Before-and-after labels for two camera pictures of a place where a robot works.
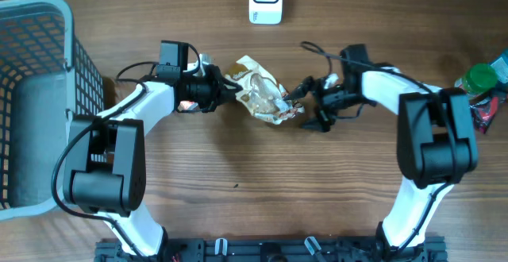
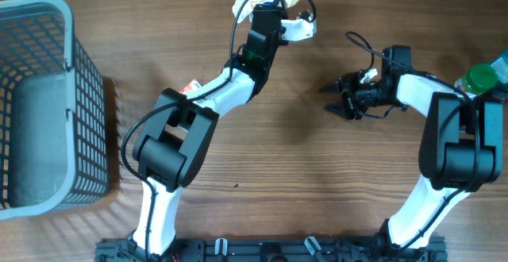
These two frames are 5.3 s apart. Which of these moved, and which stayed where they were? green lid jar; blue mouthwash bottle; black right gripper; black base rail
Moved: black right gripper
Stayed: black base rail; green lid jar; blue mouthwash bottle
